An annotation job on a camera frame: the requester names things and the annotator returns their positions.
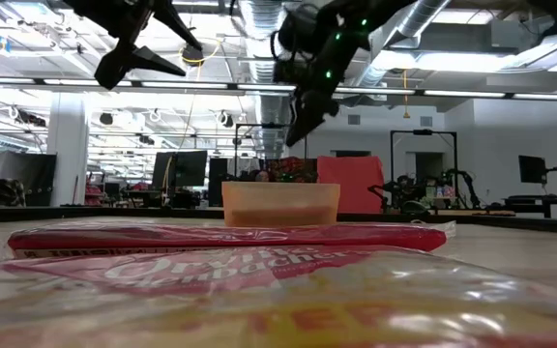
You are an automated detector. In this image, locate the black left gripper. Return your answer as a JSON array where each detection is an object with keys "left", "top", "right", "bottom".
[{"left": 63, "top": 0, "right": 204, "bottom": 91}]

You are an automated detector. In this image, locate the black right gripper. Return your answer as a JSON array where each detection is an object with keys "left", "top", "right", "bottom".
[{"left": 285, "top": 18, "right": 374, "bottom": 148}]

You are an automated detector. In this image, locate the Orville Redenbacher's popcorn bag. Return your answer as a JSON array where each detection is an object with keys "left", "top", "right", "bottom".
[
  {"left": 7, "top": 219, "right": 457, "bottom": 260},
  {"left": 0, "top": 244, "right": 557, "bottom": 348}
]

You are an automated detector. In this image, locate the long light bar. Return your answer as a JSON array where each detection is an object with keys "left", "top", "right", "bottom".
[{"left": 0, "top": 75, "right": 557, "bottom": 102}]

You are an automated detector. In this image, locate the red patterned fabric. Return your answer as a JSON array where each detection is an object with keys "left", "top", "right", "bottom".
[{"left": 266, "top": 157, "right": 318, "bottom": 184}]

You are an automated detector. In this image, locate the orange-red fabric panel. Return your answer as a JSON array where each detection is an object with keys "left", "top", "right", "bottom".
[{"left": 316, "top": 155, "right": 386, "bottom": 215}]

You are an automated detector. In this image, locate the translucent orange plastic basket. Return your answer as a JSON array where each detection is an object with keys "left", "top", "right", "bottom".
[{"left": 220, "top": 181, "right": 341, "bottom": 228}]

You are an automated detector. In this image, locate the black cabinet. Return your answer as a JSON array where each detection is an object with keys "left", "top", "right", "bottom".
[{"left": 207, "top": 157, "right": 229, "bottom": 208}]

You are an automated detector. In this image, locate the white building pillar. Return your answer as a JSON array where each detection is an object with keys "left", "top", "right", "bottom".
[{"left": 47, "top": 91, "right": 90, "bottom": 207}]

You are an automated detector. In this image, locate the black computer monitor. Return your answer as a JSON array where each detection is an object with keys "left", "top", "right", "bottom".
[{"left": 151, "top": 150, "right": 209, "bottom": 189}]

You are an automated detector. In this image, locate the dark partition panel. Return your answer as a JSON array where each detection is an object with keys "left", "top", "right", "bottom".
[{"left": 0, "top": 152, "right": 59, "bottom": 207}]

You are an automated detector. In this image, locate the black desk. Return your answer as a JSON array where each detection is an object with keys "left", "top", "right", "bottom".
[{"left": 503, "top": 194, "right": 557, "bottom": 218}]

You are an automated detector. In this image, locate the black metal frame stand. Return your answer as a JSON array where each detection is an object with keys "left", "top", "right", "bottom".
[
  {"left": 389, "top": 129, "right": 458, "bottom": 194},
  {"left": 233, "top": 123, "right": 308, "bottom": 183}
]

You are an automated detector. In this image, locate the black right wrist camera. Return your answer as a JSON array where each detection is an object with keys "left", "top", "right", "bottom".
[{"left": 272, "top": 3, "right": 323, "bottom": 84}]

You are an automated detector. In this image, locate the round silver air duct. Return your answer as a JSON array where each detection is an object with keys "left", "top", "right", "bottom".
[{"left": 238, "top": 0, "right": 295, "bottom": 159}]

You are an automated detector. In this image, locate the slanted silver air duct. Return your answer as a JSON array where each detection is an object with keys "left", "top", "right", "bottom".
[{"left": 353, "top": 0, "right": 454, "bottom": 91}]

